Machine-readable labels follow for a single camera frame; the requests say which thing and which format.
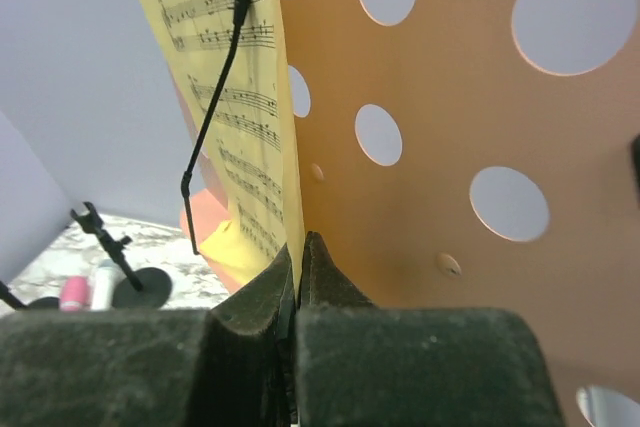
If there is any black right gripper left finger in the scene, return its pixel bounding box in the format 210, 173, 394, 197
1, 250, 292, 426

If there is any yellow sheet music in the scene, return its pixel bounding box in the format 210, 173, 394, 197
139, 0, 305, 290

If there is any white toy microphone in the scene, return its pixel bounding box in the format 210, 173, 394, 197
90, 259, 125, 311

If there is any black round-base mic stand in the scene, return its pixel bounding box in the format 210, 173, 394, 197
70, 202, 173, 309

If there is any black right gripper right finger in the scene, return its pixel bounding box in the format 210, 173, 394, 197
295, 232, 563, 426

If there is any pink toy microphone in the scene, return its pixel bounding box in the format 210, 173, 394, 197
59, 276, 90, 312

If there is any pink music stand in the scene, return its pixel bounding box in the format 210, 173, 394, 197
172, 0, 640, 427

